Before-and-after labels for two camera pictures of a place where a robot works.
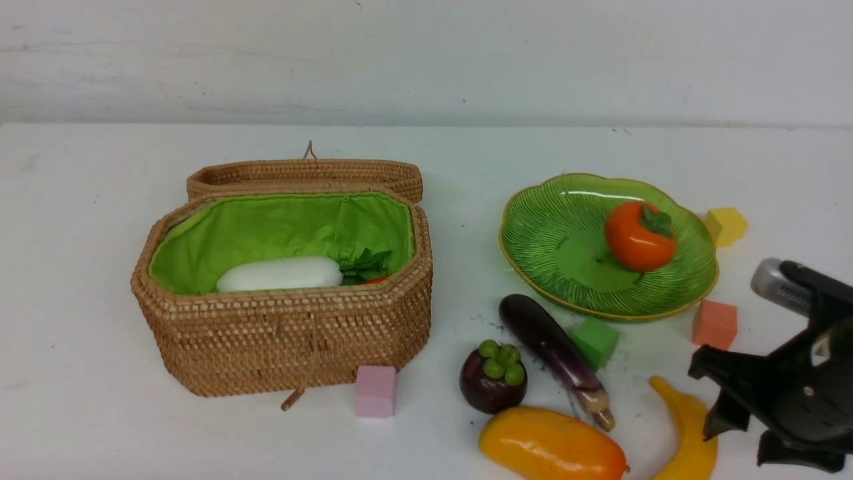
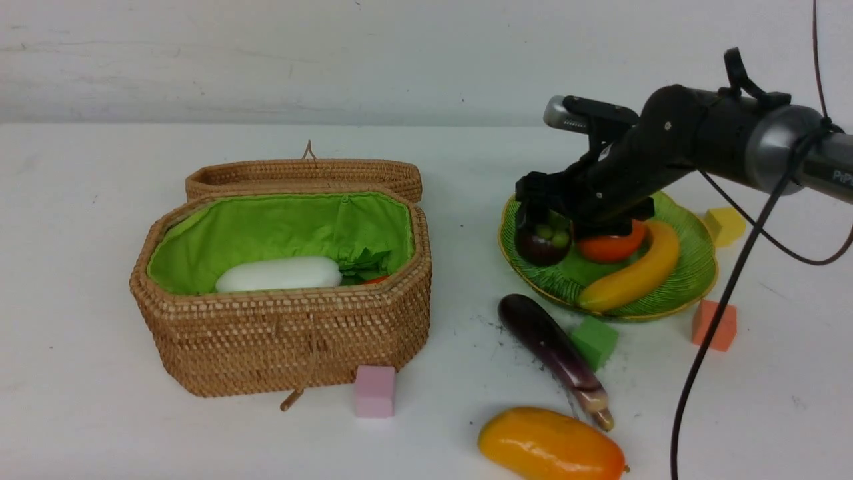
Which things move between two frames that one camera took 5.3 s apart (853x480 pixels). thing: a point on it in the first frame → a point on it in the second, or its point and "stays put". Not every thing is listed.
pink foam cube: [375, 391] stays put
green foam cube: [596, 341] stays put
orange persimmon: [640, 237] → [614, 249]
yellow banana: [696, 459] → [663, 255]
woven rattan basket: [209, 342] stays put
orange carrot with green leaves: [366, 269] stays put
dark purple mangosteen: [492, 379] → [542, 245]
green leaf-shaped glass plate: [622, 248] stays put
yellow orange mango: [524, 443] stays put
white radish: [284, 273] stays put
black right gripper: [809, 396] → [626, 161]
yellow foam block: [726, 225] stays put
